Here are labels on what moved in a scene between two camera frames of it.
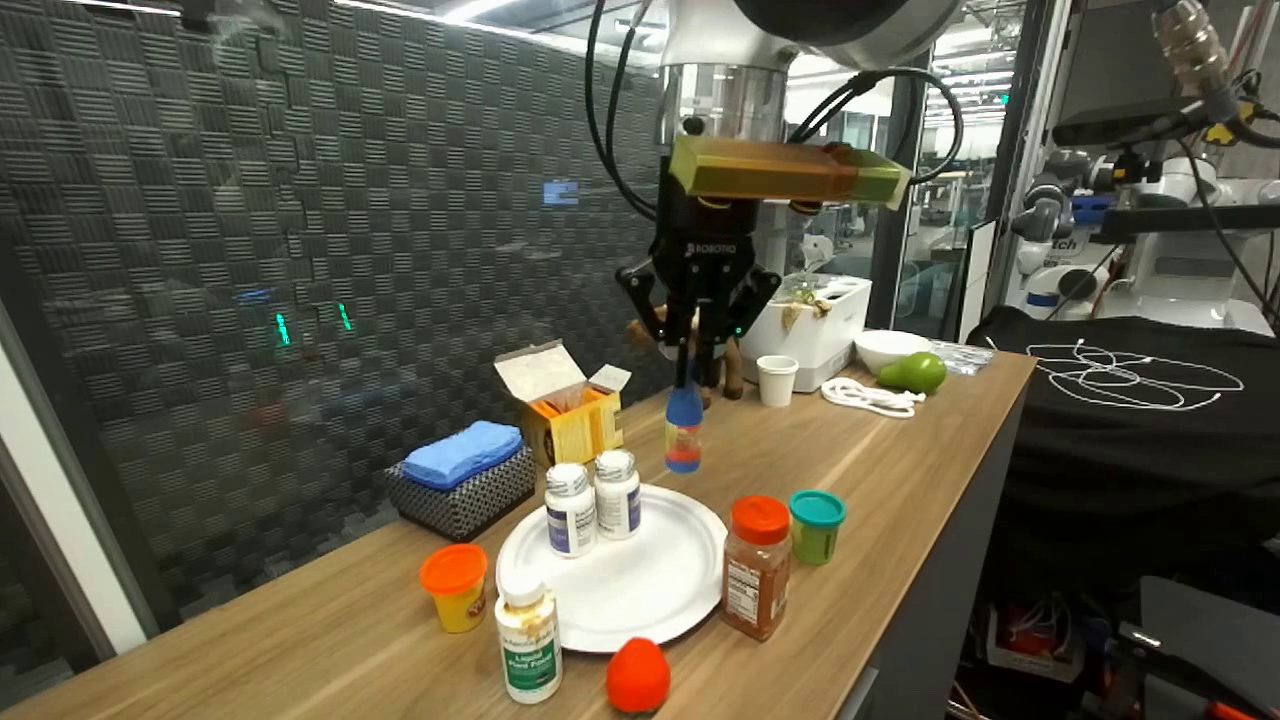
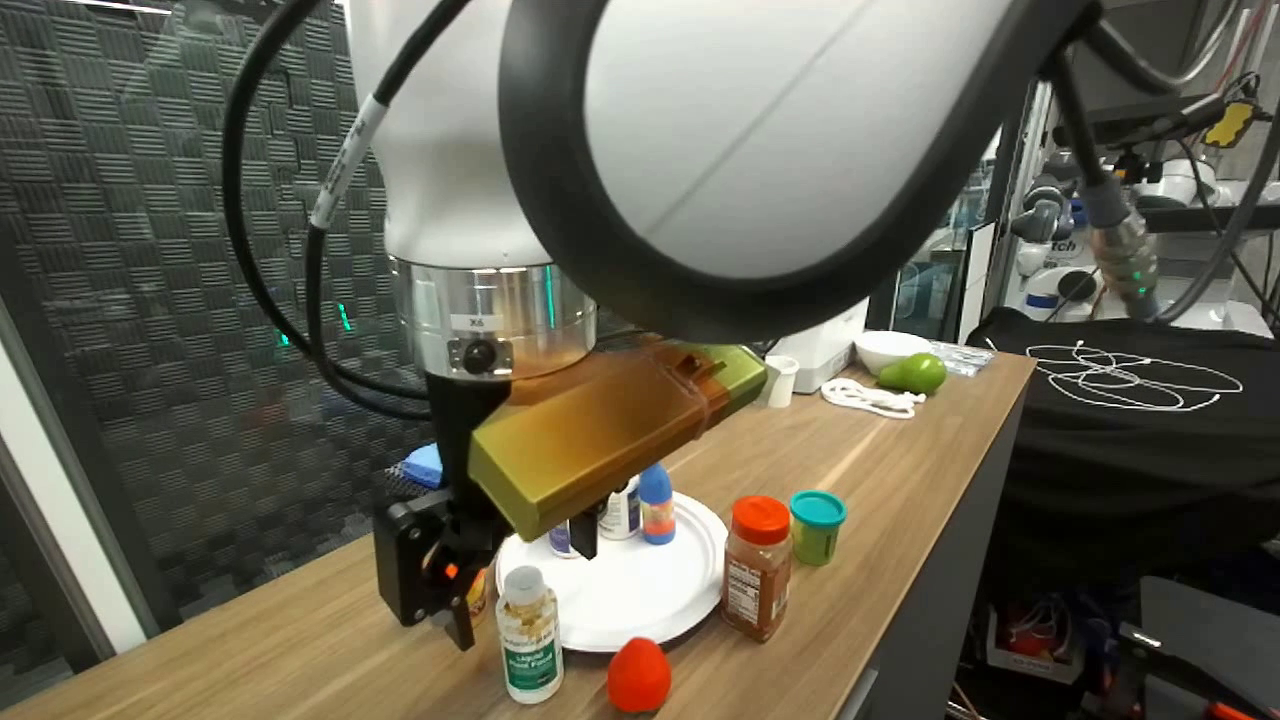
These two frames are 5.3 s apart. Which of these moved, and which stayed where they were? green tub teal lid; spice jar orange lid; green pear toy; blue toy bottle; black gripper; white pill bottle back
Moved: blue toy bottle; black gripper
Stayed: green tub teal lid; white pill bottle back; spice jar orange lid; green pear toy
